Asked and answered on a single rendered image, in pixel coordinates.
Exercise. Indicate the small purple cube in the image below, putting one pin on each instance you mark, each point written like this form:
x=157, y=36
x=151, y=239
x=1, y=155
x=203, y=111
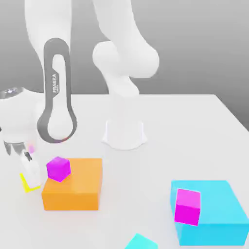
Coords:
x=58, y=169

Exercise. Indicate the large orange box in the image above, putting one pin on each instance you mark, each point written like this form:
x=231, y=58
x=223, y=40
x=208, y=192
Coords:
x=81, y=186

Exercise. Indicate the small yellow cube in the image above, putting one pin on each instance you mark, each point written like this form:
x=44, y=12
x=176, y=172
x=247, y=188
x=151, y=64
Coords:
x=24, y=185

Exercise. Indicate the small magenta cube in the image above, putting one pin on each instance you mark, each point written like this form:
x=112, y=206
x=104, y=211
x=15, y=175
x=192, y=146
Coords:
x=187, y=210

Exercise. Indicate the large cyan box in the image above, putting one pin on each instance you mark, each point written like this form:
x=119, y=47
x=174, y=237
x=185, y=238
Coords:
x=219, y=210

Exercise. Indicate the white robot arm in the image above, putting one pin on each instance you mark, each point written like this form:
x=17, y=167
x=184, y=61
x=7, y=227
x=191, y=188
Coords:
x=124, y=58

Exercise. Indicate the small turquoise cube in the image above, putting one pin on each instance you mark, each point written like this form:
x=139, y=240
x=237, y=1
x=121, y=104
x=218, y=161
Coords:
x=140, y=243

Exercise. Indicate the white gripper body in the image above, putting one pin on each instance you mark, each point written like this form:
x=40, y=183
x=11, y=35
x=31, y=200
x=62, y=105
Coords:
x=32, y=173

